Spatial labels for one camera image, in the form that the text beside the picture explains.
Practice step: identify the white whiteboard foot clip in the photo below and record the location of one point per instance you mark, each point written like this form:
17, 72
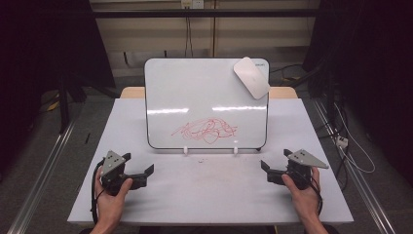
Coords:
185, 150
235, 150

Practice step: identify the white power strip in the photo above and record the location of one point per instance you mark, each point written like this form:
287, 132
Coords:
342, 141

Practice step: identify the wooden table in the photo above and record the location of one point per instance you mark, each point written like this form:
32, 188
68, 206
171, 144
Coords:
133, 92

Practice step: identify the black metal stand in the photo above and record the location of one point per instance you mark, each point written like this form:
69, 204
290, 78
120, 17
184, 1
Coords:
63, 104

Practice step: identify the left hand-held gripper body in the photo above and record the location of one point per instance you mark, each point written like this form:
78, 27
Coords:
112, 162

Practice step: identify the person's right hand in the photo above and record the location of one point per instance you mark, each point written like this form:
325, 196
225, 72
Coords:
305, 203

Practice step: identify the black horizontal metal bar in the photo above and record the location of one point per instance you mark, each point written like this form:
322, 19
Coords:
146, 13

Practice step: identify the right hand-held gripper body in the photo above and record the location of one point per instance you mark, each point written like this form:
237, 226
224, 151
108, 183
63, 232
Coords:
305, 158

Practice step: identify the aluminium floor rail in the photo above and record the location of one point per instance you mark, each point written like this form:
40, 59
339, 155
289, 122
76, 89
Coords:
42, 182
357, 182

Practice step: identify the person's left hand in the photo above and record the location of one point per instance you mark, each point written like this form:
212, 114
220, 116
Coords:
108, 208

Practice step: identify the wall power outlet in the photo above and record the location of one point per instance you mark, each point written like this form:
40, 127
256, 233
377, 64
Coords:
192, 4

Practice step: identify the white whiteboard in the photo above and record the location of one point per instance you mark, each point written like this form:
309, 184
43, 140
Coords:
195, 97

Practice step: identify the white whiteboard eraser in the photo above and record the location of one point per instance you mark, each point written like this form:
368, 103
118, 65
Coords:
251, 78

